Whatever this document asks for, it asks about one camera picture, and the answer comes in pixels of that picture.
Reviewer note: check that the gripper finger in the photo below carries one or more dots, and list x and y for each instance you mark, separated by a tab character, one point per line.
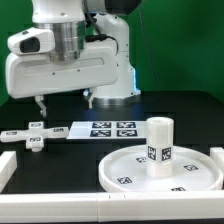
43	110
89	95

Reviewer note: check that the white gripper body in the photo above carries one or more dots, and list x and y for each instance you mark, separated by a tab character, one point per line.
36	75

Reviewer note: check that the white cross-shaped table base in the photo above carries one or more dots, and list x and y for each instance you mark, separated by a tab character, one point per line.
35	135

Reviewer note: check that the white round table top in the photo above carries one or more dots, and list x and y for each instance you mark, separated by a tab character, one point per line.
140	169

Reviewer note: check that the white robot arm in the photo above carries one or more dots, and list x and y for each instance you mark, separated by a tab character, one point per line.
74	44

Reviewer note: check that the white marker sheet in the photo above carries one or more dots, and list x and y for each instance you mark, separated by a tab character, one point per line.
108	130

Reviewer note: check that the white left barrier block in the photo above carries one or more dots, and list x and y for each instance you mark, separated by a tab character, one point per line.
8	165

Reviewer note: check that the white barrier block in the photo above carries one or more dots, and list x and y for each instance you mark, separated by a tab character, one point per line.
8	165
217	154

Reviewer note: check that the white right barrier block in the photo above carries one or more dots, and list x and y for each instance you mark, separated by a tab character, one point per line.
217	154

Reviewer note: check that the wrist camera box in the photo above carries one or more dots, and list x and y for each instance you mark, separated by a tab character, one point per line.
31	41

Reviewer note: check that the white front barrier rail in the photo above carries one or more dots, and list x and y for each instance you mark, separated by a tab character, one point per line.
106	207

